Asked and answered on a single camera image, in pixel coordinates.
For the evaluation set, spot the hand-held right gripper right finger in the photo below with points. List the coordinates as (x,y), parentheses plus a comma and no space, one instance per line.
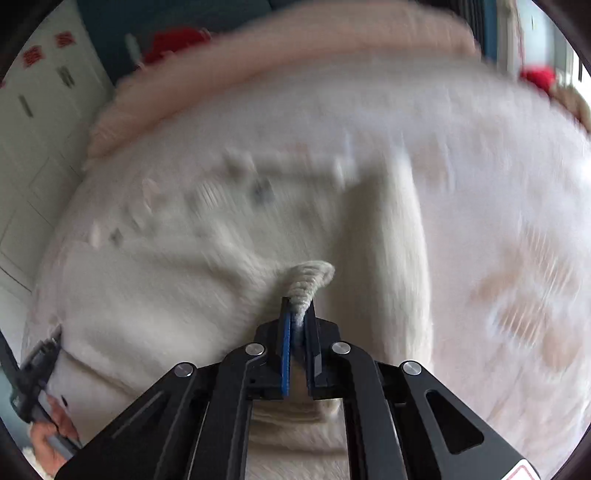
(315,355)

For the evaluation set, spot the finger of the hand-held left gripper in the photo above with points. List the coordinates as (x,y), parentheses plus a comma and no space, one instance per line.
(44,353)

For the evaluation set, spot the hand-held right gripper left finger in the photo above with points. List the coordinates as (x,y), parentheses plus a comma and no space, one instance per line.
(286,355)

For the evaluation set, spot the cream knit sweater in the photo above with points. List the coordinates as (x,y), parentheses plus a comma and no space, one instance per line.
(184,300)

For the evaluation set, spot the person's left hand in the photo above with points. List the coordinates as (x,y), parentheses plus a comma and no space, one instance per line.
(46,450)

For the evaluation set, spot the white wardrobe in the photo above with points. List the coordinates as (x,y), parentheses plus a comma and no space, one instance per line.
(46,147)

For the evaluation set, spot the bed with pink floral cover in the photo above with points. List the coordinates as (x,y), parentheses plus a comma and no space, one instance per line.
(485,184)

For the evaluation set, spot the red paper decoration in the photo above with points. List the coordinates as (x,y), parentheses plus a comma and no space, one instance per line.
(65,39)
(33,55)

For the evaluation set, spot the pink duvet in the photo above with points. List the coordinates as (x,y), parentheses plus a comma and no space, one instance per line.
(277,55)

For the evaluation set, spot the teal bed headboard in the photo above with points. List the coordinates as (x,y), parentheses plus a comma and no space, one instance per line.
(106,27)

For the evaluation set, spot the small red cloth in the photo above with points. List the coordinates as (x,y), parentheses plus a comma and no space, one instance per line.
(538,76)

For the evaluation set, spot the cream crumpled cloth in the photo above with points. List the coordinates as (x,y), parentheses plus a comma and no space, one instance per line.
(572,104)

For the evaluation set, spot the grey curtain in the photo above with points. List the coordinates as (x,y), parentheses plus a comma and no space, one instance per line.
(485,27)

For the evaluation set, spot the beaded white curtain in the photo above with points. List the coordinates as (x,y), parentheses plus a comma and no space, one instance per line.
(515,32)

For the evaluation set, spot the bright window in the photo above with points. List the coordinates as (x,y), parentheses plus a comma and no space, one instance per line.
(579,60)

